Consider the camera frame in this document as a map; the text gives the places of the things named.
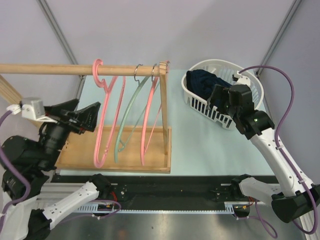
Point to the wooden rack left post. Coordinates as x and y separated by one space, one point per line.
8 92

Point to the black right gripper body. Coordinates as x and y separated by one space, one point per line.
232 111

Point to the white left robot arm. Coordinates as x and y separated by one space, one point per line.
26 163

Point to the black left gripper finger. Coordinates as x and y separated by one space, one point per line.
60 109
86 118

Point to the wooden rack rod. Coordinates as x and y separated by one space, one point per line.
80 70

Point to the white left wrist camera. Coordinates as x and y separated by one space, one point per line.
31 108

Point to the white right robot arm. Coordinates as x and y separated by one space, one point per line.
297 194

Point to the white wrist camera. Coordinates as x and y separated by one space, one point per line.
31 108
240 79

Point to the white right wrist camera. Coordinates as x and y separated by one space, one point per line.
240 79

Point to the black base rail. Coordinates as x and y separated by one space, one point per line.
187 193

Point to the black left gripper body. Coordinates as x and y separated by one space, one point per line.
56 134

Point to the white plastic laundry basket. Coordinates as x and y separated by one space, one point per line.
224 70

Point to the navy blue shorts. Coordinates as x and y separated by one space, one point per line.
202 83

